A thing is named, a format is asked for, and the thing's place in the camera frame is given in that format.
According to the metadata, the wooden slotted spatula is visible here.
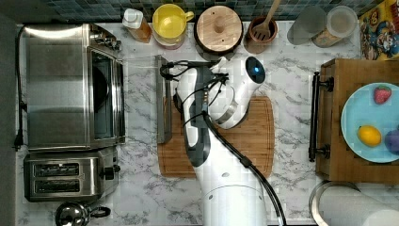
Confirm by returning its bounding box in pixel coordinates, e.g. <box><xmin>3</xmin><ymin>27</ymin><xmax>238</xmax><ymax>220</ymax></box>
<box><xmin>252</xmin><ymin>0</ymin><xmax>281</xmax><ymax>40</ymax></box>

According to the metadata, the yellow lemon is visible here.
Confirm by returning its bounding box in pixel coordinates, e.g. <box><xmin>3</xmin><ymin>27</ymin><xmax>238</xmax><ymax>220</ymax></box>
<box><xmin>358</xmin><ymin>125</ymin><xmax>382</xmax><ymax>147</ymax></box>

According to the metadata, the yellow mug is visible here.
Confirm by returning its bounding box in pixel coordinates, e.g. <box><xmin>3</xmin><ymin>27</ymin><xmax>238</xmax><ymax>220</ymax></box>
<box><xmin>152</xmin><ymin>4</ymin><xmax>195</xmax><ymax>44</ymax></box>

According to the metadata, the stainless steel kettle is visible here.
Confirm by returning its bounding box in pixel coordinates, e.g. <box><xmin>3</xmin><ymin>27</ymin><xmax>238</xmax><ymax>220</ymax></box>
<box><xmin>55</xmin><ymin>202</ymin><xmax>111</xmax><ymax>226</ymax></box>

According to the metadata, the colourful cereal box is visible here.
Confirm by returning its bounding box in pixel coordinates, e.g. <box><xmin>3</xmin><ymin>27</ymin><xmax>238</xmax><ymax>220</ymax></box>
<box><xmin>359</xmin><ymin>0</ymin><xmax>399</xmax><ymax>60</ymax></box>

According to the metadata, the purple plum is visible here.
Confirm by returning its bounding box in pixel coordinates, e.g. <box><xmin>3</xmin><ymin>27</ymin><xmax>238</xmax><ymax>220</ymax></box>
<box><xmin>385</xmin><ymin>129</ymin><xmax>399</xmax><ymax>153</ymax></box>

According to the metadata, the red strawberry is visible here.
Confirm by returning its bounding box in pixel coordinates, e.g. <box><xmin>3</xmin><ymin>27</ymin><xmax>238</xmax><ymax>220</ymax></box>
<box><xmin>374</xmin><ymin>86</ymin><xmax>391</xmax><ymax>105</ymax></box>

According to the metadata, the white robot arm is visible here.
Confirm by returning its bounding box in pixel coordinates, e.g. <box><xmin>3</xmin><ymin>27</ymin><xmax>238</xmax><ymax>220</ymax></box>
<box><xmin>176</xmin><ymin>56</ymin><xmax>267</xmax><ymax>226</ymax></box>

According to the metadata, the wooden tray with black handle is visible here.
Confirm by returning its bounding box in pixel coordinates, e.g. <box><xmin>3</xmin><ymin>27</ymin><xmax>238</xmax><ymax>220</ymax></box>
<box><xmin>309</xmin><ymin>58</ymin><xmax>399</xmax><ymax>185</ymax></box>

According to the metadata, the black oven power cord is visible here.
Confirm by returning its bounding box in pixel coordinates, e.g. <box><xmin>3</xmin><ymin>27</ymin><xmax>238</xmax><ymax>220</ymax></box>
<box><xmin>12</xmin><ymin>26</ymin><xmax>27</xmax><ymax>152</ymax></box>

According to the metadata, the bamboo cutting board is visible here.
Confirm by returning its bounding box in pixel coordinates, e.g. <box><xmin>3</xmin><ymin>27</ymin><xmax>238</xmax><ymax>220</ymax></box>
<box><xmin>157</xmin><ymin>96</ymin><xmax>275</xmax><ymax>178</ymax></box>

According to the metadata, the steel round holder base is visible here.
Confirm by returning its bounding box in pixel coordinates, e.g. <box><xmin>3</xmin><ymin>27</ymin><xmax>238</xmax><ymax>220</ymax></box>
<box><xmin>309</xmin><ymin>181</ymin><xmax>359</xmax><ymax>226</ymax></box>

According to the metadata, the amber bottle with white cap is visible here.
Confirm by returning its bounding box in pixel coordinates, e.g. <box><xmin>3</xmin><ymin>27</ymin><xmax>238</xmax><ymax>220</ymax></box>
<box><xmin>122</xmin><ymin>8</ymin><xmax>152</xmax><ymax>43</ymax></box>

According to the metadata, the clear jar with lid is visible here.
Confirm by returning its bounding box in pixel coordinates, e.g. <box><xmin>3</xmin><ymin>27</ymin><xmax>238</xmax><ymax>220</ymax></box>
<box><xmin>311</xmin><ymin>6</ymin><xmax>358</xmax><ymax>48</ymax></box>

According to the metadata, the light blue plate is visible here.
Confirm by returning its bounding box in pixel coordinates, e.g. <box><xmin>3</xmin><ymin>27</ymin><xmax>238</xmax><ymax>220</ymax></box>
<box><xmin>341</xmin><ymin>83</ymin><xmax>399</xmax><ymax>163</ymax></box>

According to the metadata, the black pot with wooden lid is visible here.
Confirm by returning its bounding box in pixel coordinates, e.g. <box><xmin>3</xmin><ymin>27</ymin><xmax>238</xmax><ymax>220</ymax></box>
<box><xmin>194</xmin><ymin>6</ymin><xmax>244</xmax><ymax>54</ymax></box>

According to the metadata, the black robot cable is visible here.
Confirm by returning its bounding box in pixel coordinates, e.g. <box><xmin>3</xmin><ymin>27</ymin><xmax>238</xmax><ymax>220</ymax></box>
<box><xmin>159</xmin><ymin>60</ymin><xmax>287</xmax><ymax>226</ymax></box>

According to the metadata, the grey plastic cup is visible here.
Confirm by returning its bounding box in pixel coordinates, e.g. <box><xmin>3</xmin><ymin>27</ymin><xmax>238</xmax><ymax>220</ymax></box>
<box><xmin>287</xmin><ymin>6</ymin><xmax>327</xmax><ymax>45</ymax></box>

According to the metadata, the brown utensil holder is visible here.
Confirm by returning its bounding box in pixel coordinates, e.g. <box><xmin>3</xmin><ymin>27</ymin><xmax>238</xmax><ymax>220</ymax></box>
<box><xmin>244</xmin><ymin>16</ymin><xmax>278</xmax><ymax>55</ymax></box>

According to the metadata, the stainless steel toaster oven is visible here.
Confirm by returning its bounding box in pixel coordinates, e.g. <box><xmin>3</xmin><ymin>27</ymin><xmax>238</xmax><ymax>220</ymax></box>
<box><xmin>20</xmin><ymin>24</ymin><xmax>125</xmax><ymax>152</ymax></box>

